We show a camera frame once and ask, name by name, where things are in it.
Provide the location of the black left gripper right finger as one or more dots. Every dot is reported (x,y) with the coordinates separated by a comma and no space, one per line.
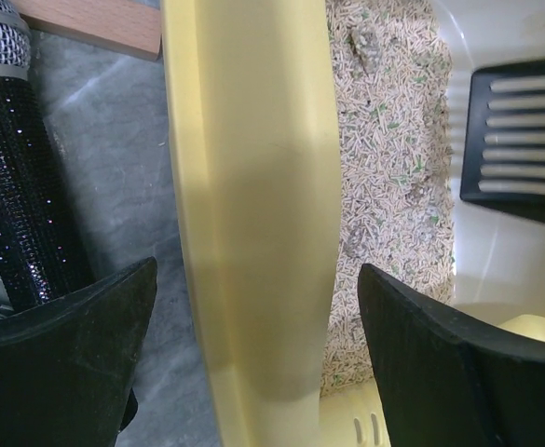
(446,378)

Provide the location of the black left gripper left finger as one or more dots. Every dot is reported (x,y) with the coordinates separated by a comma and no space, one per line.
(67,367)

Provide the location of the black slotted litter scoop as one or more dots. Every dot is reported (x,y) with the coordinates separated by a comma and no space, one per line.
(503,166)

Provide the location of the yellow litter box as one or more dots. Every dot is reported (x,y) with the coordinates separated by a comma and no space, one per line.
(255,156)

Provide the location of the cat litter pellets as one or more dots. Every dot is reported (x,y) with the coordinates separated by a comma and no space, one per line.
(391,70)

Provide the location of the black glitter microphone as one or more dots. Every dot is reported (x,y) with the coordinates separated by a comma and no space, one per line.
(42,256)

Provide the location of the wooden block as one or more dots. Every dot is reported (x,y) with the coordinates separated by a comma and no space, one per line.
(125,27)

